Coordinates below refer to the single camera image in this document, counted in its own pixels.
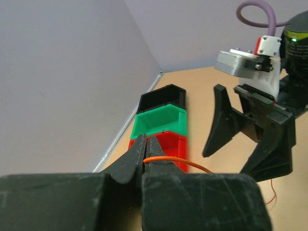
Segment orange cable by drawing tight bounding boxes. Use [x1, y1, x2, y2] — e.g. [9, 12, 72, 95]
[143, 156, 277, 205]

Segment red plastic bin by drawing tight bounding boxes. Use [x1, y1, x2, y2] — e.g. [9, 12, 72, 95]
[128, 130, 189, 173]

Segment green plastic bin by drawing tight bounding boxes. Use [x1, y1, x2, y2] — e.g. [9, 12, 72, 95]
[130, 104, 188, 140]

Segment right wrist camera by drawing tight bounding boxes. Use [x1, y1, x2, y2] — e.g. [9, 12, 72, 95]
[215, 35, 282, 100]

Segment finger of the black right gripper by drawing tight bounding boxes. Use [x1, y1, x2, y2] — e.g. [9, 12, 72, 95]
[203, 84, 245, 157]
[240, 118, 296, 182]

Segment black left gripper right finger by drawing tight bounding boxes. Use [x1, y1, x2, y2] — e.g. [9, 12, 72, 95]
[141, 136, 274, 231]

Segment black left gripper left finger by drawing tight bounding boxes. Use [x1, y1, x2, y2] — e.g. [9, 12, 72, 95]
[0, 134, 147, 231]

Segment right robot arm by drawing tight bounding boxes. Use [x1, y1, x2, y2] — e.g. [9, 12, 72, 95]
[203, 12, 308, 182]

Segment black plastic bin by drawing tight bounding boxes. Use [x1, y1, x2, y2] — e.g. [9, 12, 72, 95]
[136, 84, 186, 114]

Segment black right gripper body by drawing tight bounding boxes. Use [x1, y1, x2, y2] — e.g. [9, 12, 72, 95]
[233, 74, 308, 144]

